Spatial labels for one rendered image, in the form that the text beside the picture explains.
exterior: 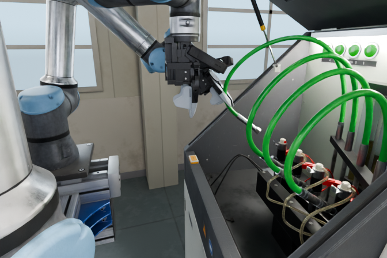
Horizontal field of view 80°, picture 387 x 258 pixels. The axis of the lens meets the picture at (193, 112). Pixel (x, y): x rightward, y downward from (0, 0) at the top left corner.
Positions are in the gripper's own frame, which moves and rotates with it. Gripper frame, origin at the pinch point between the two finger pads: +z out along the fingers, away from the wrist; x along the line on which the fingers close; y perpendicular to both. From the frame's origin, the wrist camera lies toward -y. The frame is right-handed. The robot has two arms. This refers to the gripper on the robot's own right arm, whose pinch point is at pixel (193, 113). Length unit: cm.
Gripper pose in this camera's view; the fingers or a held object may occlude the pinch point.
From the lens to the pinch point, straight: 63.4
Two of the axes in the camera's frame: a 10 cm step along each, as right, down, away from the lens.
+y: -9.8, 0.5, -1.8
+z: 0.0, 9.6, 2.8
